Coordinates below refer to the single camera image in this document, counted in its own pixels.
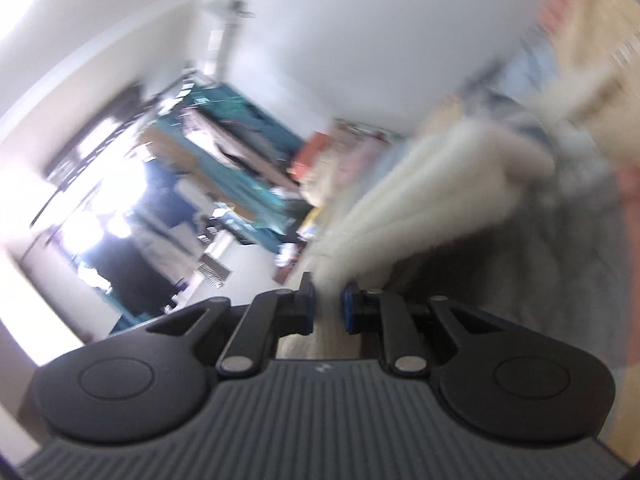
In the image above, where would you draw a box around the orange box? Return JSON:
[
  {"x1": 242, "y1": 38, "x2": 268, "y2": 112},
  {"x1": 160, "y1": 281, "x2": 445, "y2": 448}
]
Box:
[{"x1": 291, "y1": 131, "x2": 332, "y2": 182}]

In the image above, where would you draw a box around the patchwork blanket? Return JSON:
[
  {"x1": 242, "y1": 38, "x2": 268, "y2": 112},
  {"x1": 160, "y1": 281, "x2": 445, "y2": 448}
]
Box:
[{"x1": 420, "y1": 0, "x2": 640, "y2": 201}]

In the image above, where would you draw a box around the white and grey fleece garment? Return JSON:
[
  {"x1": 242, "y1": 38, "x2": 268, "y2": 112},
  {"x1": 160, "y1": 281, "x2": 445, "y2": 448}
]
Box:
[{"x1": 277, "y1": 60, "x2": 631, "y2": 361}]

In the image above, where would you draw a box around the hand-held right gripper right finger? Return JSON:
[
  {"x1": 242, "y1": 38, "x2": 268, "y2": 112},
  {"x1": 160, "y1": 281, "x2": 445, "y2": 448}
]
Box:
[{"x1": 339, "y1": 282, "x2": 506, "y2": 378}]

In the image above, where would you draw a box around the pile of folded bedding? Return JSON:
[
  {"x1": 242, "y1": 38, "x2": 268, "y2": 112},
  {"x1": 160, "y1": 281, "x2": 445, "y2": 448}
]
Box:
[{"x1": 300, "y1": 157, "x2": 366, "y2": 208}]

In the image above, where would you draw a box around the teal covered clothes rack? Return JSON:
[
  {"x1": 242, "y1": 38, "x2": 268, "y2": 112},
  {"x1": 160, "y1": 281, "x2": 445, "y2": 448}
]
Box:
[{"x1": 137, "y1": 75, "x2": 313, "y2": 266}]

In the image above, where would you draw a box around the bright window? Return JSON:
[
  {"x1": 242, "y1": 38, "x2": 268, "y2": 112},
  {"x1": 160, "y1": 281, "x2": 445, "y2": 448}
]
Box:
[{"x1": 27, "y1": 82, "x2": 168, "y2": 273}]

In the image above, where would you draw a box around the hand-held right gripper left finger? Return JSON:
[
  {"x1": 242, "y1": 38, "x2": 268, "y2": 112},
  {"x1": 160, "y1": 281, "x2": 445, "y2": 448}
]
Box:
[{"x1": 145, "y1": 272, "x2": 317, "y2": 380}]

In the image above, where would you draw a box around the white air conditioner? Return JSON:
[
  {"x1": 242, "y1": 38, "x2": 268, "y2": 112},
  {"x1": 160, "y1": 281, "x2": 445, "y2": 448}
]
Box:
[{"x1": 200, "y1": 0, "x2": 257, "y2": 81}]

